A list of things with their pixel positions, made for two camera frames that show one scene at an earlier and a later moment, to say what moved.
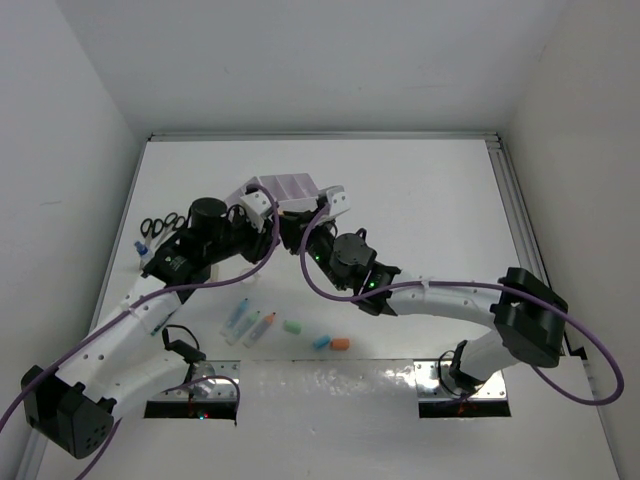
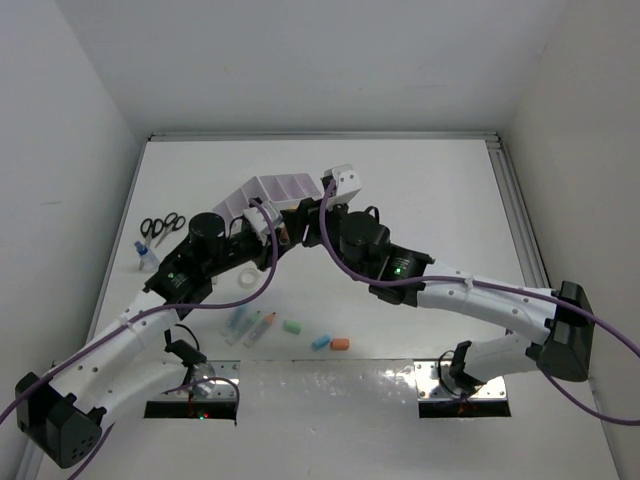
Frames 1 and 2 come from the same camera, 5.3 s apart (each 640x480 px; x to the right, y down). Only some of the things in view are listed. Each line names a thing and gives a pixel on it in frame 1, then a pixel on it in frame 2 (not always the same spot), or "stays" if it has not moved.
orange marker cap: [340, 344] stays
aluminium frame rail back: [411, 137] stays
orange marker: [259, 330] stays
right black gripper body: [317, 249] to [310, 212]
